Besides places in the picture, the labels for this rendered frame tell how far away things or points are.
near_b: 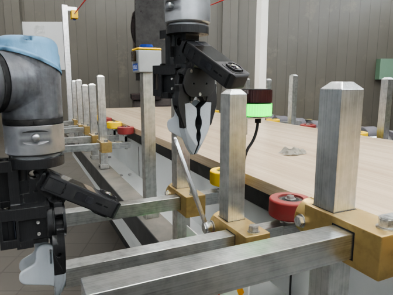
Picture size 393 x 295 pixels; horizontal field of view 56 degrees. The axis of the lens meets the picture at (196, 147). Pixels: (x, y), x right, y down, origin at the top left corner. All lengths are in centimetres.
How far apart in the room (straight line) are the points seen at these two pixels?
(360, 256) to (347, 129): 14
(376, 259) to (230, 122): 34
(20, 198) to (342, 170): 41
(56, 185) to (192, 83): 26
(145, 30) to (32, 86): 599
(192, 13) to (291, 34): 736
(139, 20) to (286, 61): 311
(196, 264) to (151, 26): 620
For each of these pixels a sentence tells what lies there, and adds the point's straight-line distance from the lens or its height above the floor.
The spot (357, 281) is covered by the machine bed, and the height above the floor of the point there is 75.
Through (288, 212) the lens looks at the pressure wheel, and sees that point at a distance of 70.
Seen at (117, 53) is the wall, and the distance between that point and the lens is 784.
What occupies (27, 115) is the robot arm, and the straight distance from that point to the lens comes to 51.
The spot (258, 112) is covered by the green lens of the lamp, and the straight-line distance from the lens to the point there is 67.
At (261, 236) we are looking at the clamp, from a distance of 66.
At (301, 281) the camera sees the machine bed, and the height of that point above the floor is 68.
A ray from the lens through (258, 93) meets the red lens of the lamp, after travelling 67.
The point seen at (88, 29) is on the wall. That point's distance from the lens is 802.
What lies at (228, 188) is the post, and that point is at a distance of 68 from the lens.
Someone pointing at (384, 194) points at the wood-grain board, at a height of 90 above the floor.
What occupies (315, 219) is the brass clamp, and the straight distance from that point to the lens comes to 49.
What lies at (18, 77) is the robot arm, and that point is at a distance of 49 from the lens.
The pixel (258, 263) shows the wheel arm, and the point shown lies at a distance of 38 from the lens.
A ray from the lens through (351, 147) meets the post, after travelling 47.
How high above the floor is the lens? 112
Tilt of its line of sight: 10 degrees down
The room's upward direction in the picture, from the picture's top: straight up
